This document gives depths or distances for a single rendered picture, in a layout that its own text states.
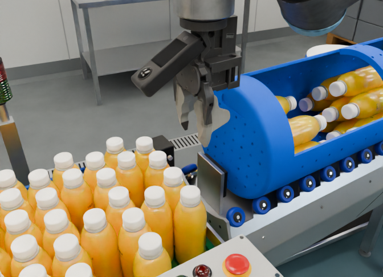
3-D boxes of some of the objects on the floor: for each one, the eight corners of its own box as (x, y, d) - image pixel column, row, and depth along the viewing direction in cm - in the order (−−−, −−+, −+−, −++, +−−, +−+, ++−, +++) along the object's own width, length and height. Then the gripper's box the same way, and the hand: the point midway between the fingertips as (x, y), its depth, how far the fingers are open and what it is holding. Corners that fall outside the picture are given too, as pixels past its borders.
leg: (373, 254, 192) (411, 157, 158) (365, 259, 189) (403, 161, 156) (363, 247, 196) (398, 150, 163) (355, 251, 194) (390, 154, 160)
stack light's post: (84, 353, 150) (15, 121, 91) (74, 358, 148) (-2, 126, 89) (81, 345, 153) (12, 114, 94) (72, 350, 151) (-5, 118, 92)
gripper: (256, 20, 52) (245, 144, 64) (208, 3, 61) (205, 114, 73) (206, 30, 49) (203, 159, 60) (162, 9, 58) (167, 126, 69)
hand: (191, 133), depth 64 cm, fingers open, 6 cm apart
